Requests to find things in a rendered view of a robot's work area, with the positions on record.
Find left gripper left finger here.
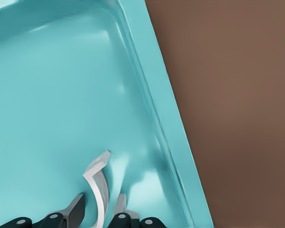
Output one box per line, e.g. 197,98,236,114
0,193,86,228

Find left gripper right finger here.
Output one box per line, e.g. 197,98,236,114
108,193,162,228

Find white drainage pipe clamp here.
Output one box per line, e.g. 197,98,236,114
82,149,112,228

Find turquoise plastic tray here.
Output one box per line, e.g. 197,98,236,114
0,0,215,228

